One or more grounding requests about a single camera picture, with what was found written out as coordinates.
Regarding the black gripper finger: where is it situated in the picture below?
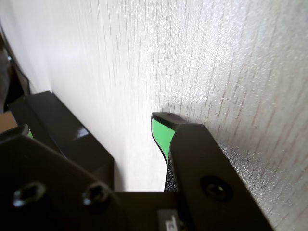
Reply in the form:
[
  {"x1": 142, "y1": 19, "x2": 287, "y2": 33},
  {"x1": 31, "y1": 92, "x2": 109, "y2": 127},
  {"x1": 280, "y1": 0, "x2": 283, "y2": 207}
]
[
  {"x1": 0, "y1": 124, "x2": 132, "y2": 231},
  {"x1": 150, "y1": 112, "x2": 275, "y2": 231}
]

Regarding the black box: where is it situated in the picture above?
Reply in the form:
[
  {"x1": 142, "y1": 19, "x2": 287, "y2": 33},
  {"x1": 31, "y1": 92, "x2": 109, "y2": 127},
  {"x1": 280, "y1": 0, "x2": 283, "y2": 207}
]
[
  {"x1": 24, "y1": 90, "x2": 115, "y2": 191},
  {"x1": 8, "y1": 95, "x2": 67, "y2": 158}
]

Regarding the large cardboard box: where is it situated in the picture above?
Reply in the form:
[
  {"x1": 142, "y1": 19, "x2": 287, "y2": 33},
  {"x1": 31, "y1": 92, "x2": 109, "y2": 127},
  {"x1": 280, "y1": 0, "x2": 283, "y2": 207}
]
[{"x1": 0, "y1": 113, "x2": 17, "y2": 134}]

